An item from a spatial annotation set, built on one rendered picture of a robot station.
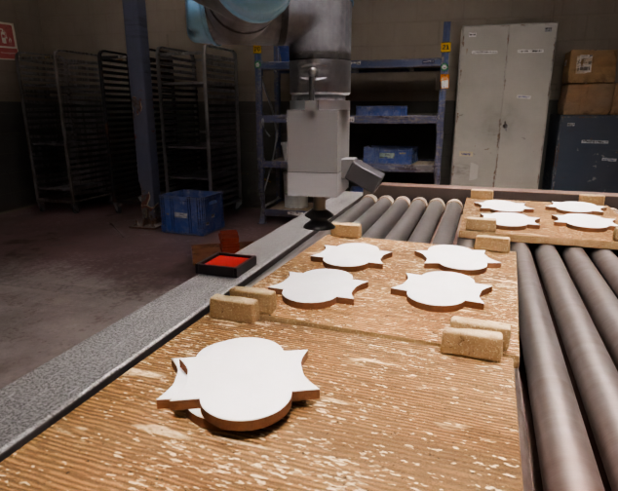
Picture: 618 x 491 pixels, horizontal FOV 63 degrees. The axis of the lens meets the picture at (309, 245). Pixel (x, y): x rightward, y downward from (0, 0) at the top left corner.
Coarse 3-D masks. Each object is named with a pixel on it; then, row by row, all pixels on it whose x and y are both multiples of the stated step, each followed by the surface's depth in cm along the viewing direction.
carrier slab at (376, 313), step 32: (416, 256) 84; (512, 256) 84; (384, 288) 69; (512, 288) 69; (288, 320) 60; (320, 320) 59; (352, 320) 59; (384, 320) 59; (416, 320) 59; (448, 320) 59; (512, 320) 59; (512, 352) 51
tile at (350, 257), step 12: (324, 252) 83; (336, 252) 83; (348, 252) 83; (360, 252) 83; (372, 252) 83; (384, 252) 83; (324, 264) 79; (336, 264) 77; (348, 264) 77; (360, 264) 77; (372, 264) 78
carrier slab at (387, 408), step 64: (128, 384) 45; (320, 384) 45; (384, 384) 45; (448, 384) 45; (512, 384) 45; (64, 448) 37; (128, 448) 37; (192, 448) 37; (256, 448) 37; (320, 448) 37; (384, 448) 37; (448, 448) 37; (512, 448) 37
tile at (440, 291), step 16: (432, 272) 73; (448, 272) 73; (400, 288) 67; (416, 288) 67; (432, 288) 67; (448, 288) 67; (464, 288) 67; (480, 288) 67; (416, 304) 63; (432, 304) 61; (448, 304) 61; (464, 304) 63; (480, 304) 62
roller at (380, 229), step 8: (400, 200) 145; (408, 200) 149; (392, 208) 132; (400, 208) 136; (384, 216) 123; (392, 216) 125; (400, 216) 133; (376, 224) 115; (384, 224) 117; (392, 224) 122; (368, 232) 108; (376, 232) 109; (384, 232) 113
